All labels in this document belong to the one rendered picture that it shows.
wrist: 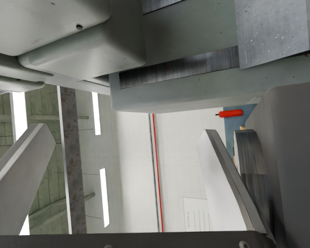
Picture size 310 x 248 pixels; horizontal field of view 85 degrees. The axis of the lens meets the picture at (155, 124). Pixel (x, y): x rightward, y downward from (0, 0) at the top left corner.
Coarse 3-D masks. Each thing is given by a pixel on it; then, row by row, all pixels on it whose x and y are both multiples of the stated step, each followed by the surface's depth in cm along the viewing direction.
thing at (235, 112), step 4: (220, 112) 394; (224, 112) 390; (228, 112) 387; (232, 112) 383; (236, 112) 380; (240, 112) 377; (220, 116) 395; (224, 116) 392; (228, 116) 389; (232, 116) 388
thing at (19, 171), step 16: (32, 128) 10; (48, 128) 10; (16, 144) 9; (32, 144) 9; (48, 144) 10; (0, 160) 8; (16, 160) 8; (32, 160) 9; (48, 160) 11; (0, 176) 7; (16, 176) 8; (32, 176) 9; (0, 192) 7; (16, 192) 8; (32, 192) 9; (0, 208) 7; (16, 208) 8; (0, 224) 7; (16, 224) 8
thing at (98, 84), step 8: (24, 56) 43; (24, 64) 45; (48, 72) 51; (56, 72) 52; (48, 80) 59; (56, 80) 60; (64, 80) 61; (72, 80) 61; (80, 80) 62; (88, 80) 63; (96, 80) 64; (104, 80) 66; (72, 88) 73; (80, 88) 74; (88, 88) 75; (96, 88) 76; (104, 88) 76
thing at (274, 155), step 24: (264, 96) 8; (288, 96) 7; (264, 120) 9; (288, 120) 7; (240, 144) 11; (264, 144) 9; (288, 144) 7; (240, 168) 10; (264, 168) 9; (288, 168) 7; (264, 192) 9; (288, 192) 7; (264, 216) 8; (288, 216) 7; (288, 240) 7
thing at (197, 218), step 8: (184, 200) 449; (192, 200) 440; (200, 200) 432; (184, 208) 450; (192, 208) 441; (200, 208) 433; (208, 208) 425; (184, 216) 451; (192, 216) 442; (200, 216) 434; (208, 216) 426; (192, 224) 443; (200, 224) 435; (208, 224) 427
